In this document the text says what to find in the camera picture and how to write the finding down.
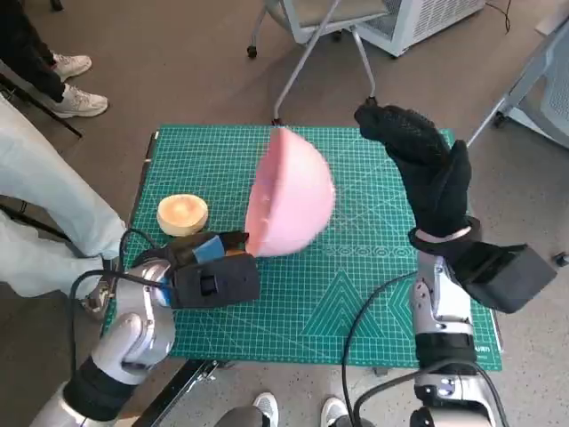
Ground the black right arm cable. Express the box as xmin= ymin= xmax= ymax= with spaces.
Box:
xmin=341 ymin=271 xmax=419 ymax=427

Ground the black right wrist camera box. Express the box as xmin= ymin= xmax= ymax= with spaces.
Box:
xmin=453 ymin=242 xmax=557 ymax=315

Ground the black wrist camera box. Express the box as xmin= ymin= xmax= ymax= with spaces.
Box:
xmin=171 ymin=254 xmax=261 ymax=310
xmin=453 ymin=242 xmax=557 ymax=315

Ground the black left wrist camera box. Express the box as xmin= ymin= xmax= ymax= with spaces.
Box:
xmin=171 ymin=254 xmax=261 ymax=310

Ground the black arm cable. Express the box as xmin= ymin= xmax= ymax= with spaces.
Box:
xmin=68 ymin=229 xmax=165 ymax=375
xmin=341 ymin=271 xmax=419 ymax=427

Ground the white cabinet with grille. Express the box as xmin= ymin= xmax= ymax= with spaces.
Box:
xmin=357 ymin=0 xmax=485 ymax=58

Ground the black stand leg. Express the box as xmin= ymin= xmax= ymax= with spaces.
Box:
xmin=0 ymin=66 xmax=84 ymax=138

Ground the black metal table rail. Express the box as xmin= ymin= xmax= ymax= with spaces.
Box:
xmin=131 ymin=359 xmax=236 ymax=427

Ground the green cutting mat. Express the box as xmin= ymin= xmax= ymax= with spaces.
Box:
xmin=100 ymin=125 xmax=504 ymax=371

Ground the round pale toy bread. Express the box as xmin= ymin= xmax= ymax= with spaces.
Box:
xmin=156 ymin=193 xmax=209 ymax=236

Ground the grey office chair on castors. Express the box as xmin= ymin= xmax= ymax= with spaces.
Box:
xmin=246 ymin=0 xmax=395 ymax=125

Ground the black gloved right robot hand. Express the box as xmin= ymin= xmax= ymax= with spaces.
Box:
xmin=354 ymin=104 xmax=473 ymax=239

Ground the dark grey leg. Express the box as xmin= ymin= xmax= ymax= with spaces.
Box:
xmin=331 ymin=413 xmax=379 ymax=427
xmin=217 ymin=404 xmax=270 ymax=427

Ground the person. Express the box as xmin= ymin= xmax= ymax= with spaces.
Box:
xmin=0 ymin=91 xmax=130 ymax=321
xmin=0 ymin=0 xmax=109 ymax=119

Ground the white shoe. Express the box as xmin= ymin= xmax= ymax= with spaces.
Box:
xmin=320 ymin=394 xmax=349 ymax=427
xmin=252 ymin=391 xmax=280 ymax=427

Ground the black left robot hand, blue tape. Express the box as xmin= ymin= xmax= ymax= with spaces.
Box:
xmin=171 ymin=230 xmax=250 ymax=268

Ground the thin black floor cable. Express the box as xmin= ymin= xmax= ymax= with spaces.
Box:
xmin=483 ymin=0 xmax=512 ymax=33

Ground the pink bowl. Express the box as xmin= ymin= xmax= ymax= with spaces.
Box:
xmin=244 ymin=126 xmax=335 ymax=258

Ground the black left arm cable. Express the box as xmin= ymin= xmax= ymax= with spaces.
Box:
xmin=68 ymin=229 xmax=165 ymax=375

